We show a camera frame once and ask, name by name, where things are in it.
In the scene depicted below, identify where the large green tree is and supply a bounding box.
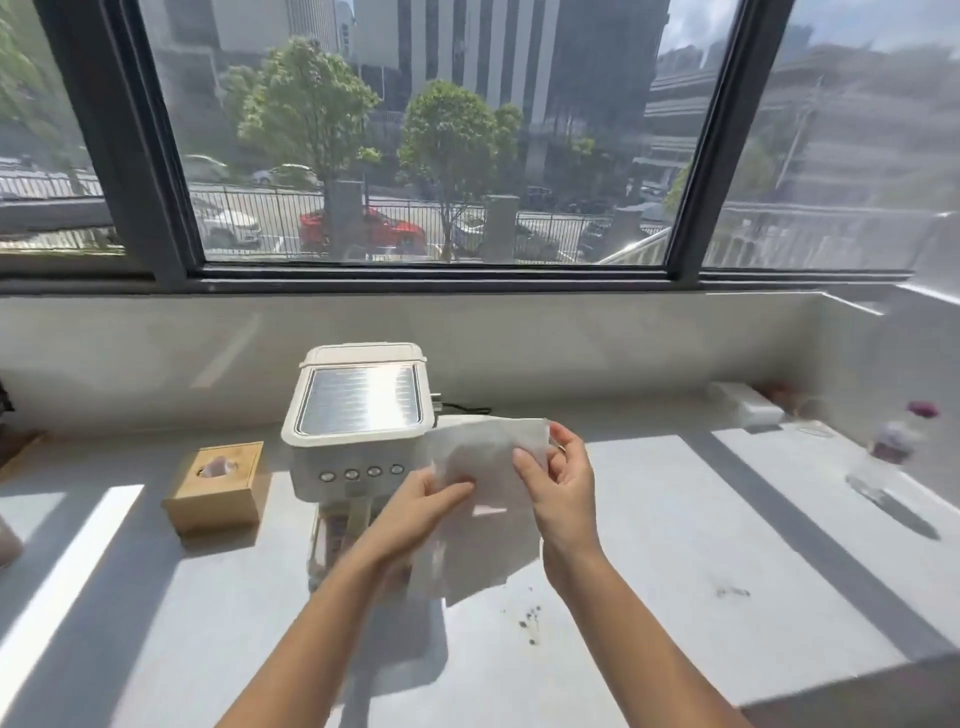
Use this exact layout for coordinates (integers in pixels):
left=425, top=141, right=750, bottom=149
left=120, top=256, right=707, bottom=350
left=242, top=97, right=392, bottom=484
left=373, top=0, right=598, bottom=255
left=223, top=36, right=384, bottom=190

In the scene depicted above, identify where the red car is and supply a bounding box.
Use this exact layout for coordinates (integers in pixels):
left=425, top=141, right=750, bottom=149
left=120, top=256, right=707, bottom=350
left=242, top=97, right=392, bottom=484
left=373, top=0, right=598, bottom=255
left=298, top=205, right=429, bottom=257

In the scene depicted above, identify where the black metal fence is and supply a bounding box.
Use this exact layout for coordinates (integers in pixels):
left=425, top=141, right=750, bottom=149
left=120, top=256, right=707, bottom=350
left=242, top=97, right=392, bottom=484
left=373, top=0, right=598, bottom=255
left=187, top=183, right=676, bottom=264

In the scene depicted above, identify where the white power strip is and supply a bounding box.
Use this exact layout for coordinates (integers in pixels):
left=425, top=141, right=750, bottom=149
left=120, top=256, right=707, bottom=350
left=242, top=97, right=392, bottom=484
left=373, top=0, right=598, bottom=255
left=705, top=381, right=787, bottom=431

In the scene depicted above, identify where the white coffee machine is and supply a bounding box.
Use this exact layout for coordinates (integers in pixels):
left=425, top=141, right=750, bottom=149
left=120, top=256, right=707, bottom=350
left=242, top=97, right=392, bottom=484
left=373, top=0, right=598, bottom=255
left=280, top=342, right=444, bottom=595

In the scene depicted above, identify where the person's right forearm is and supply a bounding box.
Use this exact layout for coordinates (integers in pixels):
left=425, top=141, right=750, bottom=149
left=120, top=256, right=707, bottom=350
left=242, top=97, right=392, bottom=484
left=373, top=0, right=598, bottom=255
left=541, top=551, right=753, bottom=728

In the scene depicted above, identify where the black window frame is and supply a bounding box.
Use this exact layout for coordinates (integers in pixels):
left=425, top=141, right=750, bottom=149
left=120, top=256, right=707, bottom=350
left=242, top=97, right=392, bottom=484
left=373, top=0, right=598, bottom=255
left=0, top=0, right=960, bottom=295

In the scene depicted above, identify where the person's left hand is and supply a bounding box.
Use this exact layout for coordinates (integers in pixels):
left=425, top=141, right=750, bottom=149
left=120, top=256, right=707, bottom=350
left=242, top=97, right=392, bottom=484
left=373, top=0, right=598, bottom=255
left=351, top=468, right=477, bottom=576

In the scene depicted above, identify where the person's left forearm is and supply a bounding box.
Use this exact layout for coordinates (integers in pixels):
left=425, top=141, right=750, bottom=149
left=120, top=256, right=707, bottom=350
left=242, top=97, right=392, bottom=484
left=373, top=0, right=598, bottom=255
left=216, top=551, right=415, bottom=728

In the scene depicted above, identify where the wooden tissue box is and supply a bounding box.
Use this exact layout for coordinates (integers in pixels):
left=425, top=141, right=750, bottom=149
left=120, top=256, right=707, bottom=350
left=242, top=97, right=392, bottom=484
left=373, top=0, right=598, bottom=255
left=161, top=441, right=272, bottom=540

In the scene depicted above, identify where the white car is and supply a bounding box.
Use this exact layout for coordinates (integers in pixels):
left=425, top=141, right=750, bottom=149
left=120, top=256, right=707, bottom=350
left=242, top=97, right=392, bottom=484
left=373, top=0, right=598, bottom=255
left=190, top=198, right=264, bottom=252

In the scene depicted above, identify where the small green tree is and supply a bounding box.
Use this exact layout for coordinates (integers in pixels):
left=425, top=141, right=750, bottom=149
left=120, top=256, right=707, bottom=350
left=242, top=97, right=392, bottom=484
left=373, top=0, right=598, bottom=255
left=396, top=80, right=526, bottom=261

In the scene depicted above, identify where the white paper tissue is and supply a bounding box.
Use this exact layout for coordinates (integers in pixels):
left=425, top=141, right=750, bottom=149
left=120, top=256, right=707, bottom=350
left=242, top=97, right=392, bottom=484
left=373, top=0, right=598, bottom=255
left=422, top=417, right=553, bottom=608

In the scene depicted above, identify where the person's right hand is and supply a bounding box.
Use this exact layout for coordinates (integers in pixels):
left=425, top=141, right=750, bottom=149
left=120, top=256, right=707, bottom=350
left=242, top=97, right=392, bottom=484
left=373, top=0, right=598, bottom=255
left=512, top=421, right=603, bottom=595

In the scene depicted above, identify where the clear bottle with purple cap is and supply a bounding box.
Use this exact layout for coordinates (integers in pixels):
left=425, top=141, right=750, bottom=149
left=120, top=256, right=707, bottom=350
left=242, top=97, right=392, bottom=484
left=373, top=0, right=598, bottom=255
left=846, top=399, right=943, bottom=513

